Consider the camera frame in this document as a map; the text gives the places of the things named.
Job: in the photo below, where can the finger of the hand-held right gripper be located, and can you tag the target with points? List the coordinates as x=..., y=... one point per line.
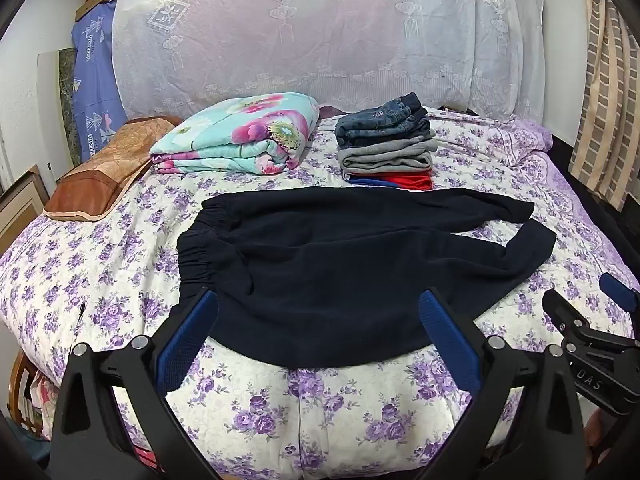
x=620, y=291
x=567, y=312

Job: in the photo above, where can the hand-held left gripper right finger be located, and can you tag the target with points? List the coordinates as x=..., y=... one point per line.
x=447, y=340

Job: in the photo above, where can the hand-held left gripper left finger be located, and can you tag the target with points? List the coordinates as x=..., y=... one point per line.
x=187, y=340

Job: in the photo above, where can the dark navy pants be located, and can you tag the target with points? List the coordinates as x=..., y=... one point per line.
x=320, y=270

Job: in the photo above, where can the purple floral bed sheet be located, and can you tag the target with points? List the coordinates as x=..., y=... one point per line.
x=125, y=270

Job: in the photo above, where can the folded red and blue garment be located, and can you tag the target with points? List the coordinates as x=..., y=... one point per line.
x=395, y=179

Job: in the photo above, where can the wooden chair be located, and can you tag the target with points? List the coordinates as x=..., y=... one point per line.
x=22, y=395

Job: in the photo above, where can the brown pillow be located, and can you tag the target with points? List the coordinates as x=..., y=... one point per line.
x=110, y=165

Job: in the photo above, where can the beige checked curtain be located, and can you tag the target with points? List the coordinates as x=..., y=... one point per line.
x=607, y=100

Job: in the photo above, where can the folded floral quilt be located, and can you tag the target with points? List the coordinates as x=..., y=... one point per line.
x=240, y=135

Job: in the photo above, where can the folded blue jeans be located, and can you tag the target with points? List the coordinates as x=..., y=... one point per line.
x=385, y=120

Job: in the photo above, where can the marble patterned board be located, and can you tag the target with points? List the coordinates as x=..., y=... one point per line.
x=62, y=105

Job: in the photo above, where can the blue printed cloth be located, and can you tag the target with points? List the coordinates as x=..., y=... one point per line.
x=95, y=80

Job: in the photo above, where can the white lace mosquito net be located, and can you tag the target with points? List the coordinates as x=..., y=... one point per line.
x=320, y=35

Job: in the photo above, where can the wooden picture frame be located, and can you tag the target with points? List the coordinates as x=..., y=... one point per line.
x=22, y=205

